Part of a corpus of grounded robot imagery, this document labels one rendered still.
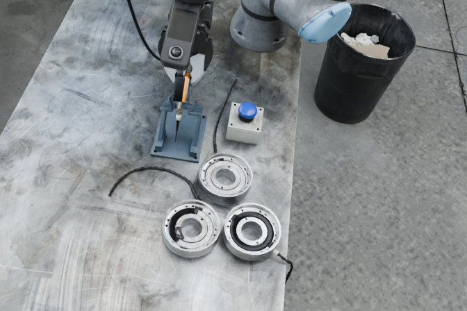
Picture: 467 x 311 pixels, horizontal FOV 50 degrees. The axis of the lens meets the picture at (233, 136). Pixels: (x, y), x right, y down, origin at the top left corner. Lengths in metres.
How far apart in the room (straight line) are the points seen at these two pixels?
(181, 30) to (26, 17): 1.88
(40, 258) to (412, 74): 2.10
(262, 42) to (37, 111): 0.55
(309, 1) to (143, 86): 0.41
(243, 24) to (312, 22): 0.23
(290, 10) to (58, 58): 0.54
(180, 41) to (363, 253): 1.33
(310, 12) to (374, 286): 1.12
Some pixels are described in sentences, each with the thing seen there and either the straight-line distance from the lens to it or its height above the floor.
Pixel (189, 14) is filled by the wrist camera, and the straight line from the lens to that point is 0.84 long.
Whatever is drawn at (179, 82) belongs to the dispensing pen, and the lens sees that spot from 0.94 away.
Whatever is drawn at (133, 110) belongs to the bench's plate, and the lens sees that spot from 1.13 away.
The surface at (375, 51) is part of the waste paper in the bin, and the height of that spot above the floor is 0.35.
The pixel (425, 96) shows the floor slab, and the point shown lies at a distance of 2.59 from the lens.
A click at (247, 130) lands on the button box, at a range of 1.05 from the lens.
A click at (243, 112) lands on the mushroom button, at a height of 0.87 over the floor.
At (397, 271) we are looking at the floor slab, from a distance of 1.99.
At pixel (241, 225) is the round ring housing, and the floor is 0.83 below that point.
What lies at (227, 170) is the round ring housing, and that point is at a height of 0.82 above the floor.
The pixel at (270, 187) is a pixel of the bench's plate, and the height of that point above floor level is 0.80.
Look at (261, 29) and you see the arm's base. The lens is 1.26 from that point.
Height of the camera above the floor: 1.66
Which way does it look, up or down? 51 degrees down
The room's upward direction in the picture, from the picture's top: 12 degrees clockwise
